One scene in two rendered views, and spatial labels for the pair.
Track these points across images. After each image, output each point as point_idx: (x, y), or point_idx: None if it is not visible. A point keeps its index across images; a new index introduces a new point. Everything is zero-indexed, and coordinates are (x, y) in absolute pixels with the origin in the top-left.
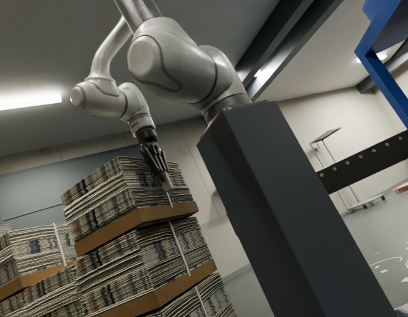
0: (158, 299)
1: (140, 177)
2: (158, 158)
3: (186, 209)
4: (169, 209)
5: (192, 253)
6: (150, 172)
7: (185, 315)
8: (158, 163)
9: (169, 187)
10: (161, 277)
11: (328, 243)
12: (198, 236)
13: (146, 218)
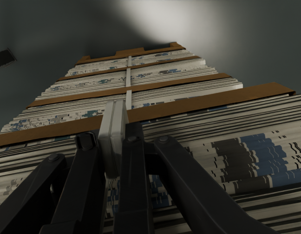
0: (222, 74)
1: (261, 166)
2: (88, 219)
3: (35, 131)
4: (137, 114)
5: (92, 104)
6: (170, 197)
7: (173, 73)
8: (137, 162)
9: (126, 111)
10: (209, 81)
11: None
12: (27, 125)
13: (258, 87)
